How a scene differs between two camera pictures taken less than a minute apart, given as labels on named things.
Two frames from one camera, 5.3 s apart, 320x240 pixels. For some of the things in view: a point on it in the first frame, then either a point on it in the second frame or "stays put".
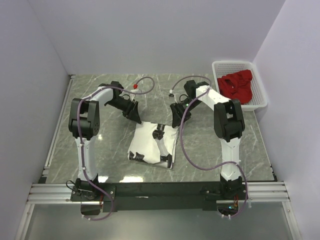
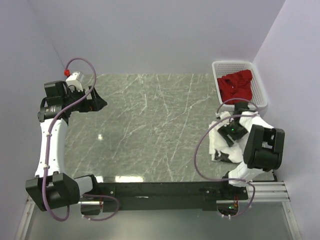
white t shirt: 142,142 → 219,147
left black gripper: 132,111 → 92,105
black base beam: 152,196 stays put
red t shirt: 237,86 stays put
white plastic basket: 221,68 stays put
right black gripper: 176,117 → 224,131
